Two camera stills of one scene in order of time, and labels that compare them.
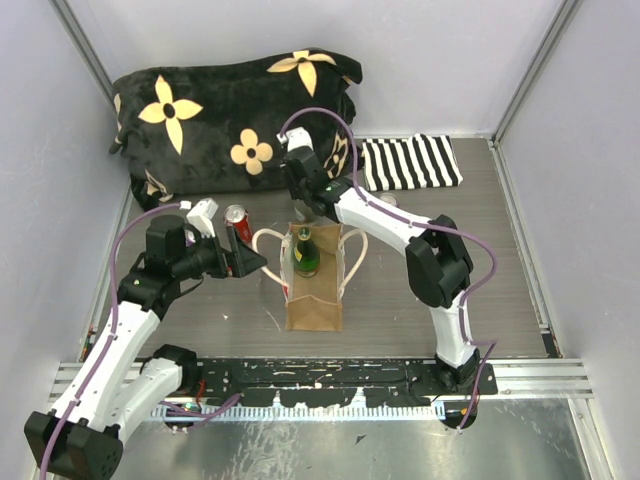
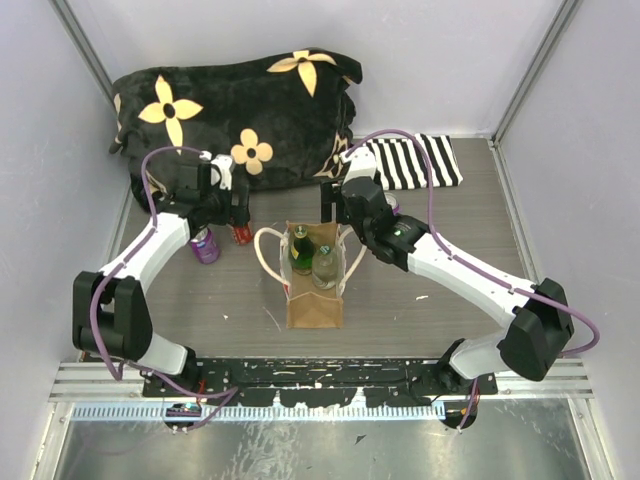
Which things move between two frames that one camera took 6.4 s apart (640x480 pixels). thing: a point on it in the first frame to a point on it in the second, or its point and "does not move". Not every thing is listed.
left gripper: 241,261 to 236,215
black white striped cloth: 422,161 does not move
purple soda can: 389,198 does not move
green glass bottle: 307,255 does not move
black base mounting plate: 333,382 does not move
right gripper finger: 295,172 to 328,195
